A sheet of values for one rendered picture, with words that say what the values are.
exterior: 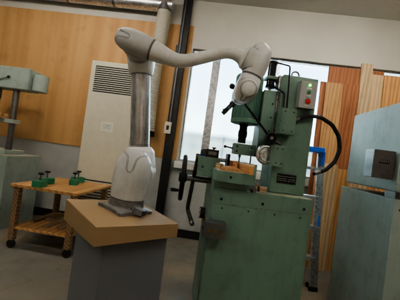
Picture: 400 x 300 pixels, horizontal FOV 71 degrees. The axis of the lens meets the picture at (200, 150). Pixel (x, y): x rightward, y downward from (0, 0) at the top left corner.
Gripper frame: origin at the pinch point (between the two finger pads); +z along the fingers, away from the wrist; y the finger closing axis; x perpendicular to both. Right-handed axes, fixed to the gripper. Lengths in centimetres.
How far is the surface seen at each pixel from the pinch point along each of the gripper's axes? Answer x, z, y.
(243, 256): -65, -8, -57
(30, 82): 157, 126, -103
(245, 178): -33.4, -14.2, -26.5
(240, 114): -7.9, 6.6, 0.0
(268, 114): -20.0, 7.2, 12.7
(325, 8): 4, 130, 176
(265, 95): -10.3, 7.2, 19.6
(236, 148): -21.5, 10.6, -15.7
